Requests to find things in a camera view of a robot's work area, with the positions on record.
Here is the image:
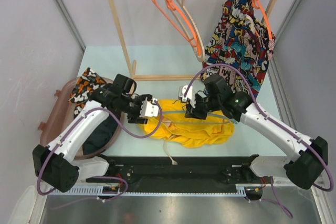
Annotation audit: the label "purple cable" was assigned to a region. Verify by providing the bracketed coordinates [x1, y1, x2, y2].
[182, 63, 331, 219]
[36, 98, 163, 210]

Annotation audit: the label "beige wooden hanger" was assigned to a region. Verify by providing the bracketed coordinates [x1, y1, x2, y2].
[163, 0, 205, 62]

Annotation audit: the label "orange hanger left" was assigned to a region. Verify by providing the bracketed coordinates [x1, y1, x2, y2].
[146, 0, 204, 55]

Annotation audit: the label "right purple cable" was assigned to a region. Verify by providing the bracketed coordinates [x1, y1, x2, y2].
[182, 63, 331, 219]

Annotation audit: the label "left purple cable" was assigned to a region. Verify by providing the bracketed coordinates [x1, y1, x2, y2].
[36, 98, 163, 210]

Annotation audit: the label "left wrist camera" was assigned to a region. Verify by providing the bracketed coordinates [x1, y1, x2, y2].
[140, 98, 159, 118]

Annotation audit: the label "comic print shorts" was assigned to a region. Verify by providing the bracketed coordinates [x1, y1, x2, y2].
[200, 0, 276, 96]

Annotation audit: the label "mint green hanger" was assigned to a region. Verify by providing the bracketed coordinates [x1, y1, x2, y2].
[163, 110, 238, 124]

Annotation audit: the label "dark navy garment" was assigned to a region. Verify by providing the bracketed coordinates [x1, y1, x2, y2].
[82, 116, 118, 155]

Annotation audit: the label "wooden clothes rack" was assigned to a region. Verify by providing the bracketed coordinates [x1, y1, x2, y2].
[101, 0, 289, 82]

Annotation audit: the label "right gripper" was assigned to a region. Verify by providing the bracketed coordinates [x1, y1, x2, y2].
[185, 93, 221, 120]

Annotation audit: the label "camouflage orange shorts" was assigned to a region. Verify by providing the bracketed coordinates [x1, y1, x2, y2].
[68, 67, 113, 119]

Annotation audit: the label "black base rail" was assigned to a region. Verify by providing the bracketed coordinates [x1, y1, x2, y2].
[86, 155, 270, 194]

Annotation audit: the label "white cable duct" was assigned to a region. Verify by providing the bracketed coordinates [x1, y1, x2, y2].
[48, 183, 263, 197]

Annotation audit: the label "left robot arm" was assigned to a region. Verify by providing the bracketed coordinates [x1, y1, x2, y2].
[33, 74, 163, 196]

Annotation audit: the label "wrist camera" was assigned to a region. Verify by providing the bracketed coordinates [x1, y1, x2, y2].
[178, 86, 196, 108]
[140, 98, 159, 118]

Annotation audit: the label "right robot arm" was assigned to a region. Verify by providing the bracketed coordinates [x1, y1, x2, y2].
[178, 74, 328, 189]

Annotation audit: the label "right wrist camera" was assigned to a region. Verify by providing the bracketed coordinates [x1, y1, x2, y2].
[178, 86, 196, 108]

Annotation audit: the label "yellow shorts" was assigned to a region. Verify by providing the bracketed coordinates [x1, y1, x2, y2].
[151, 100, 235, 148]

